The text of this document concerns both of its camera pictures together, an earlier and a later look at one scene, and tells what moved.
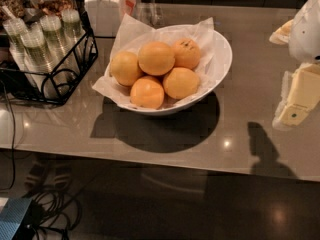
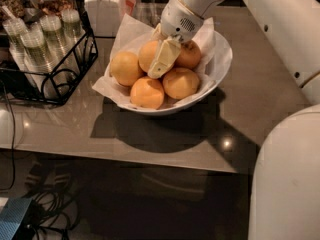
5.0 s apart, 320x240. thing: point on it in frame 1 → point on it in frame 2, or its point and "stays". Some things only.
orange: [147, 92] stays
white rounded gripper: [306, 34] → [179, 21]
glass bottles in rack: [57, 48] stays
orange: [156, 58] stays
